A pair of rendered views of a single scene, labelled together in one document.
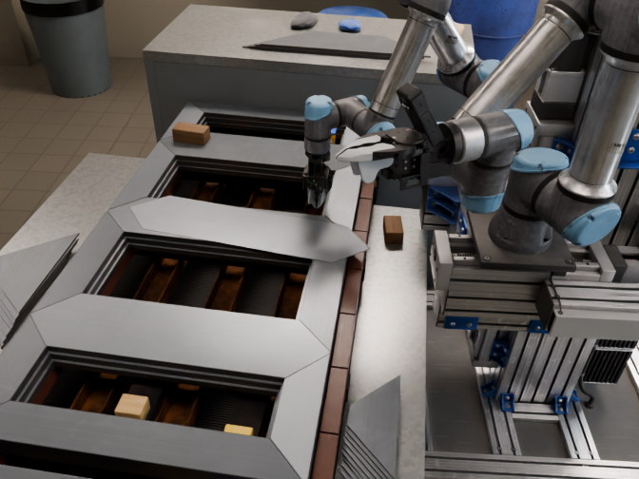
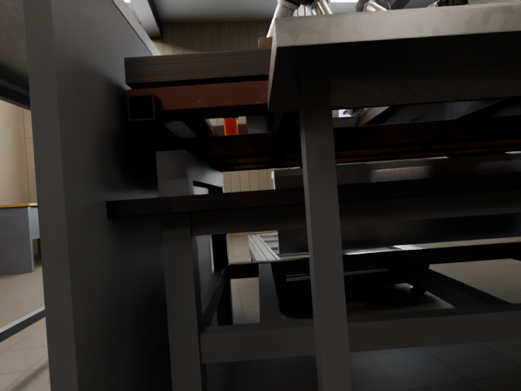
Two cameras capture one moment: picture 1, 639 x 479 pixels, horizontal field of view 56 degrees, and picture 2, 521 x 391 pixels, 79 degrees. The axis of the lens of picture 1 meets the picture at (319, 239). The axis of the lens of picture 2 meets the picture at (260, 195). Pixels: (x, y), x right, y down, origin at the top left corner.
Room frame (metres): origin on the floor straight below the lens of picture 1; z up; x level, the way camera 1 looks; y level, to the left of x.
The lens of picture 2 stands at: (2.08, 1.21, 0.57)
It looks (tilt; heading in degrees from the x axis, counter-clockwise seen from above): 0 degrees down; 262
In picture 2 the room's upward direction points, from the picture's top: 4 degrees counter-clockwise
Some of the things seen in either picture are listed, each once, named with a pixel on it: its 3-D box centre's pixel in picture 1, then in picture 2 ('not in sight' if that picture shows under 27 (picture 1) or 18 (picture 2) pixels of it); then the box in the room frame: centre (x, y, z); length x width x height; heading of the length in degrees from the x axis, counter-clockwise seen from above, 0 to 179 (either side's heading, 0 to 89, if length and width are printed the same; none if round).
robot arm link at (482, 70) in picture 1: (493, 87); not in sight; (1.69, -0.50, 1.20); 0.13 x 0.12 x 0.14; 32
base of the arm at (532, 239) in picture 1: (523, 219); not in sight; (1.19, -0.49, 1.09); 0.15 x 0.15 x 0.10
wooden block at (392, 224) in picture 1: (393, 229); not in sight; (1.64, -0.25, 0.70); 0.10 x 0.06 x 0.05; 0
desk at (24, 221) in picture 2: not in sight; (34, 233); (4.13, -2.67, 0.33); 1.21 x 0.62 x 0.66; 89
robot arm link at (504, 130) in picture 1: (496, 134); not in sight; (0.96, -0.31, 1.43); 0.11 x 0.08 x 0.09; 114
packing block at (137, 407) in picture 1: (132, 409); not in sight; (0.82, 0.41, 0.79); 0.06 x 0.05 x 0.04; 83
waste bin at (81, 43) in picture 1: (71, 40); not in sight; (4.28, 1.83, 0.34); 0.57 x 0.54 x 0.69; 179
